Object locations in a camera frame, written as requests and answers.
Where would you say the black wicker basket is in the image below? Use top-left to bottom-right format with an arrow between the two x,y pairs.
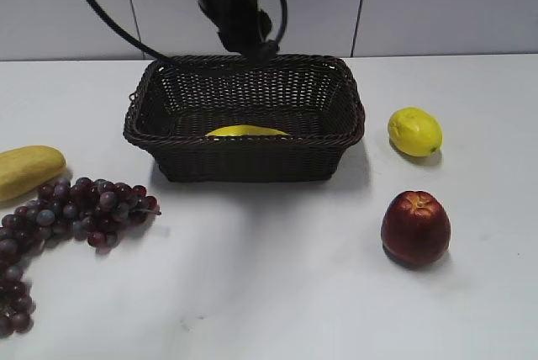
124,55 -> 365,183

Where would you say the black cable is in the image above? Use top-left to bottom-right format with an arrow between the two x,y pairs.
58,0 -> 173,62

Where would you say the red apple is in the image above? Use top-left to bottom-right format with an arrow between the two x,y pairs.
380,191 -> 451,268

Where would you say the yellow mango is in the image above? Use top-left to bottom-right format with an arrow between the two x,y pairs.
1,146 -> 66,202

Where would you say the yellow lemon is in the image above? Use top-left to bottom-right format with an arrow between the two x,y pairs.
388,107 -> 443,157

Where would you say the yellow banana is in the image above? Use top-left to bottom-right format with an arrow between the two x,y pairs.
206,124 -> 287,137

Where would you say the purple grape bunch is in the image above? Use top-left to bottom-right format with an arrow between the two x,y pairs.
1,177 -> 161,338

